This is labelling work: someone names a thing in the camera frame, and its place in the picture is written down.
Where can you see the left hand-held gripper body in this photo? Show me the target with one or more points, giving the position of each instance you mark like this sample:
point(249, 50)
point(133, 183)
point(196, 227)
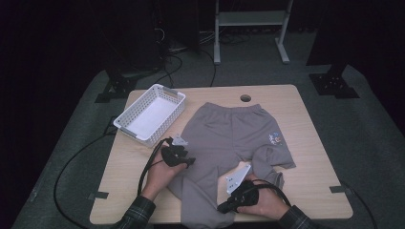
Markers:
point(172, 157)

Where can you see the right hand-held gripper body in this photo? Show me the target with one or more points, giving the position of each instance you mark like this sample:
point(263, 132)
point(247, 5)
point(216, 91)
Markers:
point(242, 191)

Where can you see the grey pants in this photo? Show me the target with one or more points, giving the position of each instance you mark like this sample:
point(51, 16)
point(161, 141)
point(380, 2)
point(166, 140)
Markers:
point(223, 136)

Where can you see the white perforated plastic basket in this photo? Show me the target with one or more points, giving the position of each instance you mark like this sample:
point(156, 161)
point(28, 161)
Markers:
point(149, 116)

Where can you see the person's left hand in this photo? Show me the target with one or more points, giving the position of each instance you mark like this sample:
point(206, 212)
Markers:
point(159, 178)

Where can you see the person's right hand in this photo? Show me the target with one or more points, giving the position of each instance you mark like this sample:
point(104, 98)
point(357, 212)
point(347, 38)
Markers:
point(269, 203)

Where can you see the dark tape strip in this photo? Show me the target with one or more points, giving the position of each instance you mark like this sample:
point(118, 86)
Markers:
point(340, 189)
point(98, 195)

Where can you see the black metal stand base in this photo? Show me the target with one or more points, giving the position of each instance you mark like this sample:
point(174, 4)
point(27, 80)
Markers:
point(334, 84)
point(119, 86)

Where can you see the white metal stand frame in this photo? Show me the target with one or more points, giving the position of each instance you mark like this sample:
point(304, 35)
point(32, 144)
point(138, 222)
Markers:
point(248, 18)

